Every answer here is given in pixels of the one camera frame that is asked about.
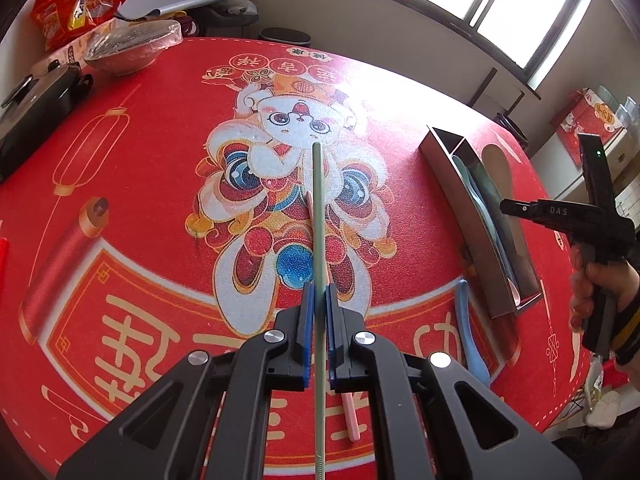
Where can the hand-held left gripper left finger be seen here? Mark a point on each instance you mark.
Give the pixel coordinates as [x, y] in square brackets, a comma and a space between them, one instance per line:
[301, 355]

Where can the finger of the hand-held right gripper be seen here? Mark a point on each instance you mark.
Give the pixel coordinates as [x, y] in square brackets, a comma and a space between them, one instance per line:
[522, 210]

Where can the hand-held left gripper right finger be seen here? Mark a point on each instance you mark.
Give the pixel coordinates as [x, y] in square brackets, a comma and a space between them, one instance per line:
[334, 360]

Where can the green spoon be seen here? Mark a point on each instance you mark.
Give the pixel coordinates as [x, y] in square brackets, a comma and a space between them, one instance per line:
[475, 195]

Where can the stainless steel utensil tray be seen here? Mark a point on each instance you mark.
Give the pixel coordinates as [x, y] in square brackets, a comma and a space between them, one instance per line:
[465, 220]

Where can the green chopstick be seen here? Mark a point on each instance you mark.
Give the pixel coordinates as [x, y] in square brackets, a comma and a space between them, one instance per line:
[318, 210]

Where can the person's right hand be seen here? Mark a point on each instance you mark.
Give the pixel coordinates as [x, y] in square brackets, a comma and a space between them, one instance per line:
[622, 280]

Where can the pink chopstick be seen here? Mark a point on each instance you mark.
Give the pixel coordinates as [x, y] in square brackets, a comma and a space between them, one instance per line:
[350, 410]

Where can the dark wooden chair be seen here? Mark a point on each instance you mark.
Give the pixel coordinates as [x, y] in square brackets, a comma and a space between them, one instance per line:
[502, 110]

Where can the red gift box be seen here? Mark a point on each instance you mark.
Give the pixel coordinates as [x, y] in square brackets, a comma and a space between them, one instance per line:
[587, 125]

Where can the blue spoon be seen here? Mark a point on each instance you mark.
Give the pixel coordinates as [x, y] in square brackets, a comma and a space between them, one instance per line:
[475, 350]

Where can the clear plastic bag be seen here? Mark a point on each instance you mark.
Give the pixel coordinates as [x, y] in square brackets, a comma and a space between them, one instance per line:
[607, 395]

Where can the window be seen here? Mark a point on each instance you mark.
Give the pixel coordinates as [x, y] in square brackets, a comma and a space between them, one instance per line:
[480, 5]

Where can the red printed table mat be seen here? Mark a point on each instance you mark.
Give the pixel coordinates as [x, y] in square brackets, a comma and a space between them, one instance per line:
[150, 160]

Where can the black trash bin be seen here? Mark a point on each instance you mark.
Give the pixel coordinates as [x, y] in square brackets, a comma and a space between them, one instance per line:
[286, 36]

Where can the plastic wrapped bowl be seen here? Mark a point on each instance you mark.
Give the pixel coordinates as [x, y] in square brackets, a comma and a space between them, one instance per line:
[132, 47]

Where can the black electric pan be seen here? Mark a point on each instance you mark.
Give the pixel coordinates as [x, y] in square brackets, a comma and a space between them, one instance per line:
[35, 120]

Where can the beige printed box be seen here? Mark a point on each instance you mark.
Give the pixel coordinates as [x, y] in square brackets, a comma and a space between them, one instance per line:
[65, 52]

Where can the red snack bags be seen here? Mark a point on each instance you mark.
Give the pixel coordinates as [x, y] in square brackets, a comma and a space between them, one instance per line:
[70, 5]

